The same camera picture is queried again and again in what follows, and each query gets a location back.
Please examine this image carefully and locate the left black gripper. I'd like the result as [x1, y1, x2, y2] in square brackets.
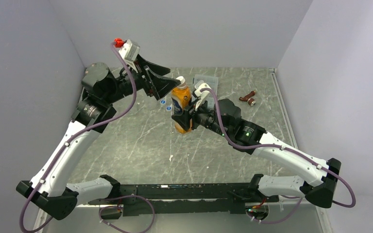
[103, 53, 180, 105]

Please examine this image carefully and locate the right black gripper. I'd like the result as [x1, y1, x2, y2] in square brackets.
[172, 97, 230, 138]

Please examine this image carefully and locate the orange juice bottle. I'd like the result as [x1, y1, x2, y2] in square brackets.
[171, 82, 194, 135]

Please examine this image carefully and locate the white bottle cap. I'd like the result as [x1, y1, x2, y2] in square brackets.
[176, 76, 186, 86]

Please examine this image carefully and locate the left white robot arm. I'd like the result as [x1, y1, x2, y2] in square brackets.
[16, 56, 180, 220]

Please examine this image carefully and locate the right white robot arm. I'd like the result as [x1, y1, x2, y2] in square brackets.
[171, 99, 341, 208]

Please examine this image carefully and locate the clear plastic screw box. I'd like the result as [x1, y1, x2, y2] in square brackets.
[193, 74, 219, 110]

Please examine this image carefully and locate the brown pipe fitting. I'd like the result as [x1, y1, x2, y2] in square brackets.
[238, 90, 256, 106]

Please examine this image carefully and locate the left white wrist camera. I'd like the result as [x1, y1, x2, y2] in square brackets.
[114, 38, 140, 65]

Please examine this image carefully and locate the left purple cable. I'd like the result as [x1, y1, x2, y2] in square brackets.
[19, 42, 138, 233]

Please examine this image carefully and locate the purple cable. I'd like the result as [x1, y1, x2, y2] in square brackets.
[19, 42, 138, 233]
[199, 87, 356, 208]

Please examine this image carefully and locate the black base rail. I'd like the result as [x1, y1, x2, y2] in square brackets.
[90, 183, 279, 216]

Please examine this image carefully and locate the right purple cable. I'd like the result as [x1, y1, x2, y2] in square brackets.
[199, 87, 356, 208]

